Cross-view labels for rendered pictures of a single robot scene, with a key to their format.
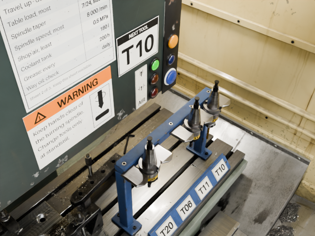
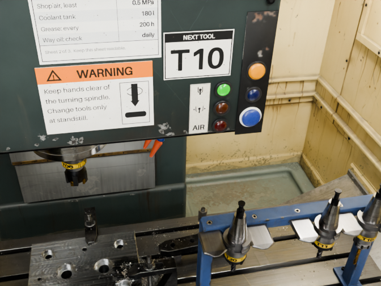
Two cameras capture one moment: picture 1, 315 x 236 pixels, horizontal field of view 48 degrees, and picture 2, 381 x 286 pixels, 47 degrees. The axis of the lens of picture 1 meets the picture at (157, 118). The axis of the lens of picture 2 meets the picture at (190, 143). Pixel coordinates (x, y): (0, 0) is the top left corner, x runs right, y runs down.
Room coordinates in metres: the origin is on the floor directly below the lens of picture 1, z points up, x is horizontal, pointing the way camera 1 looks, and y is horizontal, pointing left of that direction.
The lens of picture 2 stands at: (0.04, -0.32, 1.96)
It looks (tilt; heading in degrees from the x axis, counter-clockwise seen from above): 36 degrees down; 38
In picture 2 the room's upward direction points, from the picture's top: 2 degrees clockwise
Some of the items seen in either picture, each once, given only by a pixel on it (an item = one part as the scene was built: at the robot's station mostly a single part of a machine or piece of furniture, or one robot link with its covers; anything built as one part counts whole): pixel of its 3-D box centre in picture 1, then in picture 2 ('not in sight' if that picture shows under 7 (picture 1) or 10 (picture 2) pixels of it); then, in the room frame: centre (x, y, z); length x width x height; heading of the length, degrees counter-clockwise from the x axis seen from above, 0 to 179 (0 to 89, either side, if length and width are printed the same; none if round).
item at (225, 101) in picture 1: (221, 100); not in sight; (0.94, -0.22, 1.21); 0.07 x 0.05 x 0.01; 51
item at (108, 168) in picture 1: (98, 181); (201, 245); (0.78, 0.21, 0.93); 0.26 x 0.05 x 0.06; 146
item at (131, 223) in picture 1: (124, 198); (203, 271); (0.63, 0.10, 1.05); 0.10 x 0.05 x 0.30; 51
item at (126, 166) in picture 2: not in sight; (83, 133); (0.73, 0.67, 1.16); 0.48 x 0.05 x 0.51; 141
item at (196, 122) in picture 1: (194, 114); (331, 213); (0.81, -0.12, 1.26); 0.04 x 0.04 x 0.07
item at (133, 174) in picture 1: (136, 177); (212, 244); (0.60, 0.05, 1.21); 0.07 x 0.05 x 0.01; 51
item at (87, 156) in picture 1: (89, 165); (202, 223); (0.83, 0.25, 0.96); 0.03 x 0.03 x 0.13
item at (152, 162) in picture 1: (149, 154); (238, 226); (0.64, 0.02, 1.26); 0.04 x 0.04 x 0.07
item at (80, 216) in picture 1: (83, 224); (152, 274); (0.58, 0.23, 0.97); 0.13 x 0.03 x 0.15; 141
